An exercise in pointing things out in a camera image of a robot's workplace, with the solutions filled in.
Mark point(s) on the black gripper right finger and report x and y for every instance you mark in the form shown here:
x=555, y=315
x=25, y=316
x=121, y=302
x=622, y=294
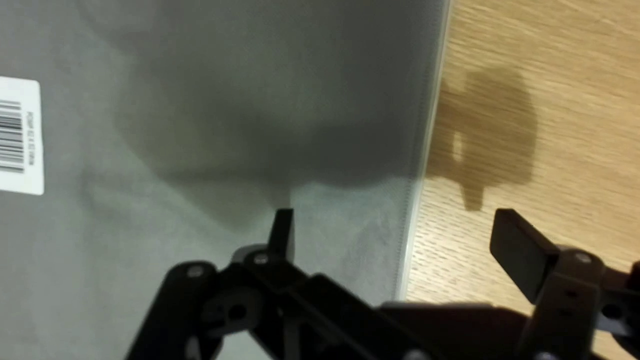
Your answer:
x=561, y=293

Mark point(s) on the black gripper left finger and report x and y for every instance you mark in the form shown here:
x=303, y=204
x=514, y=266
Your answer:
x=221, y=313

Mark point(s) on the grey cloth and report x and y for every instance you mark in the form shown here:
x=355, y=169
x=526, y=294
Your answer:
x=201, y=101

